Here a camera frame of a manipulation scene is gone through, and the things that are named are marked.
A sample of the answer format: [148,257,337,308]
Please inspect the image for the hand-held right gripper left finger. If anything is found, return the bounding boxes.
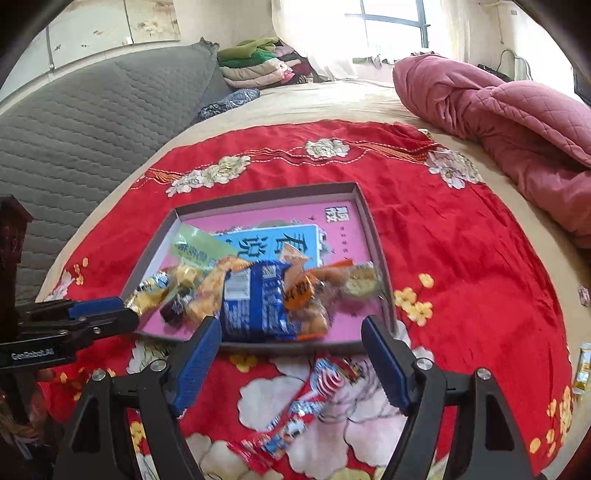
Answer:
[53,316,223,480]

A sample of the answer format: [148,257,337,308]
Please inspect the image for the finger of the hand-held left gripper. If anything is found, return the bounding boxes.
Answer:
[46,308,140,344]
[16,298,125,324]

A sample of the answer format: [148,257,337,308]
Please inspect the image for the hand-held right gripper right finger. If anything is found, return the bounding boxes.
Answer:
[361,315,536,480]

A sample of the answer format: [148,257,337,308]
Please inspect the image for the long yellow snack packet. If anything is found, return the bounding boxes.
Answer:
[124,270,175,315]

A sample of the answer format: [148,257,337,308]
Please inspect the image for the small dark brown candy packet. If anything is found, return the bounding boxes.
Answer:
[159,295,191,329]

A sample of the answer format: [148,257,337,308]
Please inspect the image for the red swirl candy packet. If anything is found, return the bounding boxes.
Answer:
[230,357,366,468]

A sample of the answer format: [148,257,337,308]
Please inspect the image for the clear puffed rice packet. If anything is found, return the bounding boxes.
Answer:
[188,256,232,325]

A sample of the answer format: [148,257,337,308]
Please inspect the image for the blue cookie packet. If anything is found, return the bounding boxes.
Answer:
[221,260,302,343]

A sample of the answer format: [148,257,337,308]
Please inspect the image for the small green cake packet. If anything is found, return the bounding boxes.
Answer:
[344,262,385,297]

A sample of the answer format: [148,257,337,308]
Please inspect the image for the clear packet of brown balls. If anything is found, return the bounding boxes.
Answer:
[300,261,354,339]

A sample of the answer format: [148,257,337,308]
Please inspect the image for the green translucent pastry packet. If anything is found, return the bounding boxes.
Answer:
[168,224,237,278]

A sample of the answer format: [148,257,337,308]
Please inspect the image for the orange label snack packet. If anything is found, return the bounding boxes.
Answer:
[284,268,325,311]

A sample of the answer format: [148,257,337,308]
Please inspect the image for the pink cardboard box tray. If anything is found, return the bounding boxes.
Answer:
[120,182,399,356]

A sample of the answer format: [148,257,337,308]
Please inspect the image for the person's dark patterned clothing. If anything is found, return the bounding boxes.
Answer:
[0,369,65,480]

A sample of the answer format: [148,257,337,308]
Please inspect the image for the red floral blanket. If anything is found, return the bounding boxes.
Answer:
[34,119,578,480]

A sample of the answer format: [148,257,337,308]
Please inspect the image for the grey quilted cover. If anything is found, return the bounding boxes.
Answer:
[0,39,232,301]

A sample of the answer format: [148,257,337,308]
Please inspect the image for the yellow green snack packet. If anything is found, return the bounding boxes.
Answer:
[573,344,591,395]

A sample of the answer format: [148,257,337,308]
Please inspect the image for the dark patterned pillow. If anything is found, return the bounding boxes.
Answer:
[198,89,262,121]

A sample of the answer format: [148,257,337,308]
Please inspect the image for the bed with beige sheet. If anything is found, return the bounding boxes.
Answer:
[37,78,591,462]

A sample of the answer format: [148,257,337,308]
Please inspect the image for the pink quilted comforter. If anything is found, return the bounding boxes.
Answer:
[392,54,591,250]

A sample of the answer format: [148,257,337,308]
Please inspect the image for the pile of folded clothes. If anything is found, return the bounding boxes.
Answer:
[217,37,315,89]

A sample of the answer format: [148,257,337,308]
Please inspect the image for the white sheer curtain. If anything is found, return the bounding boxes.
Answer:
[272,0,370,81]

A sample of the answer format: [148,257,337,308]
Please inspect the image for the window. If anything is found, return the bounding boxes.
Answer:
[358,0,432,63]

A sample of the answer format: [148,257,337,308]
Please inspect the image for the white metal frame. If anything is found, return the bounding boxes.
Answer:
[501,48,529,81]

